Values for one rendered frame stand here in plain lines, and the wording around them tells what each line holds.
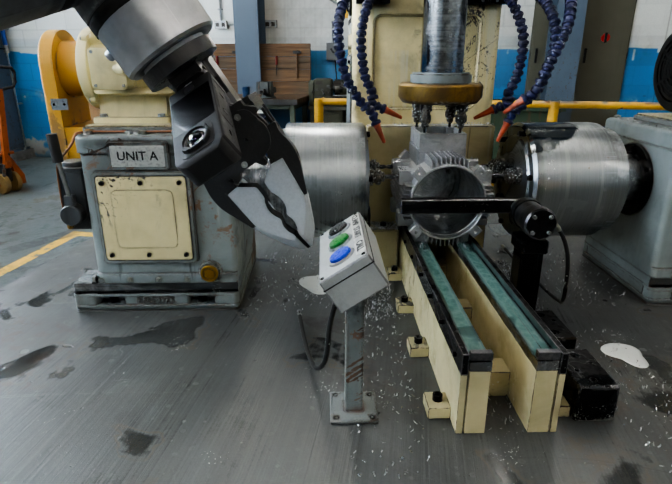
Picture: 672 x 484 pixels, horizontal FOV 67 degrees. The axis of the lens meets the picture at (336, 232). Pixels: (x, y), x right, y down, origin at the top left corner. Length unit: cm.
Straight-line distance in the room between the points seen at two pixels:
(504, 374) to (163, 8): 67
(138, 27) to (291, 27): 589
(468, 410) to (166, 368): 50
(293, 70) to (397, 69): 480
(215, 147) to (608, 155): 90
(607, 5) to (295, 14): 333
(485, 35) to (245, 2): 495
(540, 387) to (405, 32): 89
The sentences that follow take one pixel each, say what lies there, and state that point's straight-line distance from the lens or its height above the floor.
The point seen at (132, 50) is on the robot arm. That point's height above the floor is 130.
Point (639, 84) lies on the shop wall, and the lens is 662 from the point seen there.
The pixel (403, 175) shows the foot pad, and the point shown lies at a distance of 107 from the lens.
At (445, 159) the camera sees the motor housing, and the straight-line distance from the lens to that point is 105.
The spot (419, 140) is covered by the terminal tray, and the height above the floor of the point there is 113.
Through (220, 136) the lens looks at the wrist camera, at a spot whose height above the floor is 124.
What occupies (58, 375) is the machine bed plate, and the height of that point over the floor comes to 80.
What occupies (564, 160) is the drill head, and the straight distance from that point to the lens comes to 112.
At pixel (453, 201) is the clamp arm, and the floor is 103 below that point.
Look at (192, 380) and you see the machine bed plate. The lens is 90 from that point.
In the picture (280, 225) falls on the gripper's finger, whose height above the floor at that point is 115.
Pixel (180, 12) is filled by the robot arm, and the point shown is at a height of 133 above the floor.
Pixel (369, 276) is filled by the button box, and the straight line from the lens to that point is 60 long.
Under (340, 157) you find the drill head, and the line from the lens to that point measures 101.
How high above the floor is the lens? 130
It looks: 19 degrees down
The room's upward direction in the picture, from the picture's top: straight up
